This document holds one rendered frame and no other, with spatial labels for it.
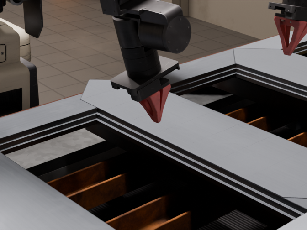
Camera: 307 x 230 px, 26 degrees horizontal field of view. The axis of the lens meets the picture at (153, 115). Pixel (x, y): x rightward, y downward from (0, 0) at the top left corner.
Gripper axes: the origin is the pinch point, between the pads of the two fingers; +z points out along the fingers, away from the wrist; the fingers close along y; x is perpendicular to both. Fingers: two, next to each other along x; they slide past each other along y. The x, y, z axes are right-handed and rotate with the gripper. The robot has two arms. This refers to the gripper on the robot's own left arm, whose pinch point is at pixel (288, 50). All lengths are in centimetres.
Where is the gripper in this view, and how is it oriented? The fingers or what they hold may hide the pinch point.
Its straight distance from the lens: 137.8
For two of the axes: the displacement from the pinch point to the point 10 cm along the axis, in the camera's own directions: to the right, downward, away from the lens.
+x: -6.5, -2.6, 7.2
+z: -1.4, 9.7, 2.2
